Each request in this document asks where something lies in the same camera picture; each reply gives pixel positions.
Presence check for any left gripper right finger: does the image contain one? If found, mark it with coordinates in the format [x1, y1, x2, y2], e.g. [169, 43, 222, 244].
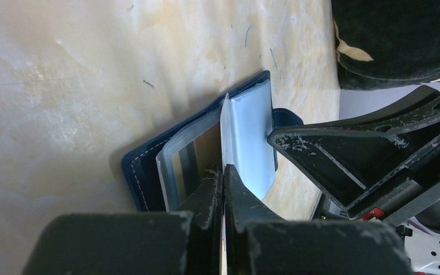
[223, 164, 413, 274]

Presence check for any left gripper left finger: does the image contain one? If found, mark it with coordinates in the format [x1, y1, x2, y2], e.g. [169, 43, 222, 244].
[23, 168, 223, 274]

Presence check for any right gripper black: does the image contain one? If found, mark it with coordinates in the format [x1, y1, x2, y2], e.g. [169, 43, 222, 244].
[268, 85, 440, 233]

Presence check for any navy blue card holder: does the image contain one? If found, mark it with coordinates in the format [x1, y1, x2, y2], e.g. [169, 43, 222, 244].
[121, 70, 303, 212]

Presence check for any silver VIP card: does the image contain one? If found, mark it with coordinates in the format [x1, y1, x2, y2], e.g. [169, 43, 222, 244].
[220, 93, 231, 172]

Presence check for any gold credit card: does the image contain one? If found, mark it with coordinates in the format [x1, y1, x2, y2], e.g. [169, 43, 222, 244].
[172, 122, 221, 203]

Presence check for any black floral blanket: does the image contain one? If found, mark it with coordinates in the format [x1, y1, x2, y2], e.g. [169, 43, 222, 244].
[331, 1, 440, 91]

